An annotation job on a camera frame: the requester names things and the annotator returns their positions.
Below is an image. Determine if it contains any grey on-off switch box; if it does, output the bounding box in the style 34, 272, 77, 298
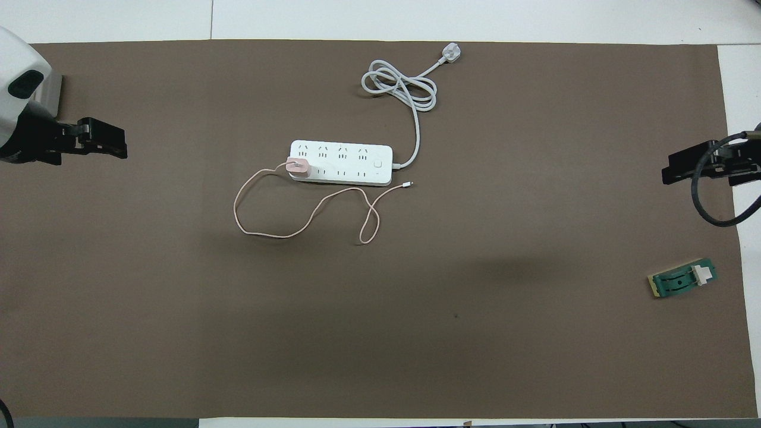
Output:
42, 73, 63, 118

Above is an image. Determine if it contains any white power strip cord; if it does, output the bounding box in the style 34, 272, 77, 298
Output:
361, 42, 462, 170

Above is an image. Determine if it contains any white power strip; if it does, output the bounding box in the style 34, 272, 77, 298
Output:
288, 140, 394, 187

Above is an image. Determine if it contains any green knife switch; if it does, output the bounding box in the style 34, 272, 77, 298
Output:
647, 257, 718, 299

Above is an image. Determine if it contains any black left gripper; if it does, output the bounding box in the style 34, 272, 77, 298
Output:
0, 116, 128, 167

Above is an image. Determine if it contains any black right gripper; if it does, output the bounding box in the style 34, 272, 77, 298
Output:
662, 141, 761, 186

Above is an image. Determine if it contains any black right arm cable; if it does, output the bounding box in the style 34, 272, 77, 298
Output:
690, 131, 761, 228

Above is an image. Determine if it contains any brown table mat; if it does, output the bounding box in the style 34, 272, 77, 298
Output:
0, 39, 759, 420

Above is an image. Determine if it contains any pink charging cable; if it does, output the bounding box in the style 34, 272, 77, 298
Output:
233, 163, 413, 246

